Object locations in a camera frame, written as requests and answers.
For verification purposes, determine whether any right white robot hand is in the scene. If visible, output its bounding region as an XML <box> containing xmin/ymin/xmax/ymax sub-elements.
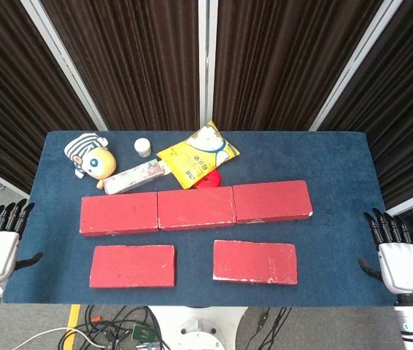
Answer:
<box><xmin>358</xmin><ymin>207</ymin><xmax>413</xmax><ymax>295</ymax></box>

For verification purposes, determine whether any red brick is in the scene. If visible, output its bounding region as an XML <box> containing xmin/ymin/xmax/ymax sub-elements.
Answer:
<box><xmin>79</xmin><ymin>192</ymin><xmax>161</xmax><ymax>237</ymax></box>
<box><xmin>89</xmin><ymin>244</ymin><xmax>177</xmax><ymax>289</ymax></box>
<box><xmin>157</xmin><ymin>187</ymin><xmax>237</xmax><ymax>231</ymax></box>
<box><xmin>232</xmin><ymin>179</ymin><xmax>314</xmax><ymax>225</ymax></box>
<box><xmin>212</xmin><ymin>239</ymin><xmax>298</xmax><ymax>287</ymax></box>

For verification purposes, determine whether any pink floral box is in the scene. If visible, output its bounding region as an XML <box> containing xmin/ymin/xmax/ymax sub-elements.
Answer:
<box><xmin>103</xmin><ymin>158</ymin><xmax>166</xmax><ymax>195</ymax></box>

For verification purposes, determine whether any yellow floor tape strip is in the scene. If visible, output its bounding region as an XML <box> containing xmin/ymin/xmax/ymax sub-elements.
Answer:
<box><xmin>62</xmin><ymin>304</ymin><xmax>82</xmax><ymax>350</ymax></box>

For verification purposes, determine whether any plush toy with striped hat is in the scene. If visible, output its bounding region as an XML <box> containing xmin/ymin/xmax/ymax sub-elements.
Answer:
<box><xmin>63</xmin><ymin>133</ymin><xmax>117</xmax><ymax>190</ymax></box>

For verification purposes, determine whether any brown fabric partition panel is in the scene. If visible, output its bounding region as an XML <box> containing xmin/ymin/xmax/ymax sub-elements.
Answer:
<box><xmin>31</xmin><ymin>0</ymin><xmax>209</xmax><ymax>131</ymax></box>
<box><xmin>0</xmin><ymin>0</ymin><xmax>108</xmax><ymax>200</ymax></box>
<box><xmin>198</xmin><ymin>0</ymin><xmax>404</xmax><ymax>131</ymax></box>
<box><xmin>308</xmin><ymin>0</ymin><xmax>413</xmax><ymax>217</ymax></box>

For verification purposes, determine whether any green circuit board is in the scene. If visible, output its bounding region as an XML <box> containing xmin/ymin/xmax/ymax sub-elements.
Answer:
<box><xmin>131</xmin><ymin>323</ymin><xmax>156</xmax><ymax>343</ymax></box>

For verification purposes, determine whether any small white jar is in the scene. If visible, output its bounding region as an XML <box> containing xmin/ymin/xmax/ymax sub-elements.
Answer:
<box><xmin>134</xmin><ymin>138</ymin><xmax>153</xmax><ymax>158</ymax></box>

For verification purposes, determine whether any blue table cloth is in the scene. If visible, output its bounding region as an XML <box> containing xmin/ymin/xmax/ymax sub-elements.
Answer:
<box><xmin>1</xmin><ymin>130</ymin><xmax>397</xmax><ymax>307</ymax></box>

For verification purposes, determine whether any red round disc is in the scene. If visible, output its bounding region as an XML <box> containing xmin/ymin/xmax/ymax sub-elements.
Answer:
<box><xmin>194</xmin><ymin>169</ymin><xmax>222</xmax><ymax>190</ymax></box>

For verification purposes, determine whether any yellow snack bag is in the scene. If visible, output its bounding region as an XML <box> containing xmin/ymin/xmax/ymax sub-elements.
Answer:
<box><xmin>155</xmin><ymin>120</ymin><xmax>241</xmax><ymax>190</ymax></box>

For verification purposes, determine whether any white floor cable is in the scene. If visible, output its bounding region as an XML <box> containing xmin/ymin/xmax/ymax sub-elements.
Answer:
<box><xmin>20</xmin><ymin>326</ymin><xmax>109</xmax><ymax>350</ymax></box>

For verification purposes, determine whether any black floor cable tangle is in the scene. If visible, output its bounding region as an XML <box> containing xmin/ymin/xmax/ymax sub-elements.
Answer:
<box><xmin>58</xmin><ymin>304</ymin><xmax>173</xmax><ymax>350</ymax></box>

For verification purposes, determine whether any black cable with green plug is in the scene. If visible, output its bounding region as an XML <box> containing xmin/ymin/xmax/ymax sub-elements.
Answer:
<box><xmin>244</xmin><ymin>306</ymin><xmax>293</xmax><ymax>350</ymax></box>

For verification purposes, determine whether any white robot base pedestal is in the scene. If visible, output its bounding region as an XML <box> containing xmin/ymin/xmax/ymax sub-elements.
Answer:
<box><xmin>147</xmin><ymin>306</ymin><xmax>248</xmax><ymax>350</ymax></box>

